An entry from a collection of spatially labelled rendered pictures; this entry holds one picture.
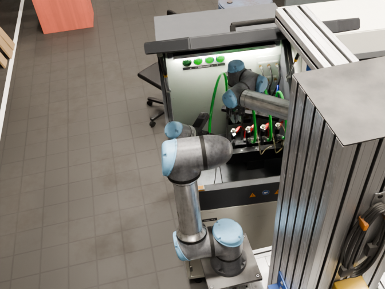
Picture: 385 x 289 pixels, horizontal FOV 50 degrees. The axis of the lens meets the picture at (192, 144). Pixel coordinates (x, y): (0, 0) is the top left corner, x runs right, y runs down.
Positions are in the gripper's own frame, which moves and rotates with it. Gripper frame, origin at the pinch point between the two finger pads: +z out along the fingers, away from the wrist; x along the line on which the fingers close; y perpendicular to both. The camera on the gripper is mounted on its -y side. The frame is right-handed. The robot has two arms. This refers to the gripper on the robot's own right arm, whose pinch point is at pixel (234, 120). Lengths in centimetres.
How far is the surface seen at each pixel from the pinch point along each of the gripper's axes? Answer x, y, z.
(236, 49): 6.2, -29.5, -22.7
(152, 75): -46, -158, 73
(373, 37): 70, -13, -30
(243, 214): 1, 22, 51
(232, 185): -4.7, 20.1, 26.5
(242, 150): 4.5, -1.0, 23.5
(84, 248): -108, -17, 121
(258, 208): 9, 22, 47
